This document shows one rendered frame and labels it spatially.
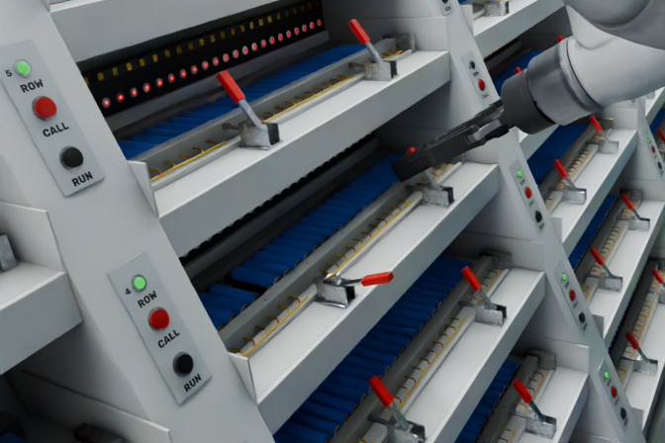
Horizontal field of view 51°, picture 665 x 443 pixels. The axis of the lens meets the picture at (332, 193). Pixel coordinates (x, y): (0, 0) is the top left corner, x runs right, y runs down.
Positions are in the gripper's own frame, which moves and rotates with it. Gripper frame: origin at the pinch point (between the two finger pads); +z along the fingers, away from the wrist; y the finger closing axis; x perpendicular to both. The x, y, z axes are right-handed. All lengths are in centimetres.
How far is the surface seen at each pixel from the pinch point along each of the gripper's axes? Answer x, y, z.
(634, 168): -35, 86, 6
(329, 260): -3.3, -21.3, 3.9
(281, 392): -8.8, -41.1, -1.1
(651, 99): -26, 110, 2
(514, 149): -8.2, 22.8, -1.6
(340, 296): -6.1, -27.6, -1.0
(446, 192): -5.6, -1.0, -2.0
